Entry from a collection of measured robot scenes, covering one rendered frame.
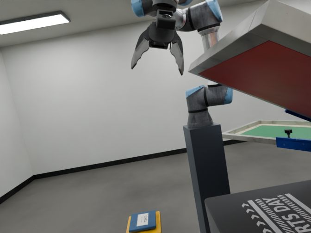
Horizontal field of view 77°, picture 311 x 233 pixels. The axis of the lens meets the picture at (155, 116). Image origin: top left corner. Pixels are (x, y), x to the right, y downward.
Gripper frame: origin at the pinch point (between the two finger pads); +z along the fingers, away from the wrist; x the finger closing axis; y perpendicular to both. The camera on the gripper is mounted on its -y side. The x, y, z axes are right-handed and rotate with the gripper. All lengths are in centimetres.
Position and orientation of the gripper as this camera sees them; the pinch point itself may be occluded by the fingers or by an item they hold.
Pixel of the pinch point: (156, 72)
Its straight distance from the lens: 58.5
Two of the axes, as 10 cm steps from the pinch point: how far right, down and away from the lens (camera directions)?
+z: -1.2, 9.9, 1.1
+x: -9.9, -1.2, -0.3
